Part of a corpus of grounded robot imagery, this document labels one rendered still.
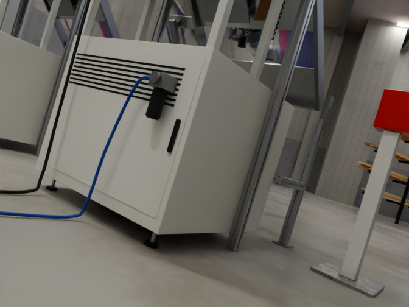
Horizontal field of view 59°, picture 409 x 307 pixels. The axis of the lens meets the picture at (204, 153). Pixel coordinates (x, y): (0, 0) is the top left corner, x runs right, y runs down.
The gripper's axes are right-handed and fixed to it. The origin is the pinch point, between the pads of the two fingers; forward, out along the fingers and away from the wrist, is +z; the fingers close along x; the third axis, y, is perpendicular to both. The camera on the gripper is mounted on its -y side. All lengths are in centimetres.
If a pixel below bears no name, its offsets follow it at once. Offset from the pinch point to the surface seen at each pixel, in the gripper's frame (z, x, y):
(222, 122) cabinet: 89, 50, 3
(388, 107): 29, 89, -11
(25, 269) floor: 158, 47, 3
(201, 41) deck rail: 11.5, -12.4, 0.5
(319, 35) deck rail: 16, 55, 11
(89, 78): 96, -3, 12
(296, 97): 10, 43, -24
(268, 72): 9.9, 27.5, -12.2
